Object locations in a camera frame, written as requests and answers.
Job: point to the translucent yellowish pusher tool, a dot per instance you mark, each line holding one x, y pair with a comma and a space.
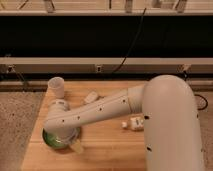
77, 147

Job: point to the green ceramic bowl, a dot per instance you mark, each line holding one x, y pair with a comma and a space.
54, 143

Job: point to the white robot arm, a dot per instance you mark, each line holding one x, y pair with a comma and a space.
171, 121

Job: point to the white plastic cup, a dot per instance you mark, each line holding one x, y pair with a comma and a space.
56, 85

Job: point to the white plastic bottle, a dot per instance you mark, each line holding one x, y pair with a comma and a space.
133, 123

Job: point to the white wall outlet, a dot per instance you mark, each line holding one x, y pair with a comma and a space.
99, 68

